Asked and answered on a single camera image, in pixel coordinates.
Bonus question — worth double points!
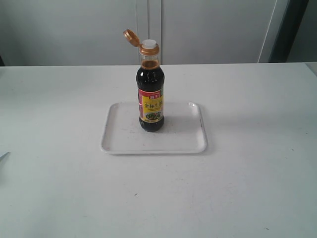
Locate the white cabinet doors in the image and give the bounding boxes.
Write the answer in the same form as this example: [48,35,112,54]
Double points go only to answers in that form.
[0,0,288,66]

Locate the white rectangular plastic tray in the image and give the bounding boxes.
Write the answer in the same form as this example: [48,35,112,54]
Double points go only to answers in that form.
[101,101,208,155]

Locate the soy sauce bottle gold cap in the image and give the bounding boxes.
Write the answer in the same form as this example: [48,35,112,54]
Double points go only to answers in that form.
[123,29,165,132]

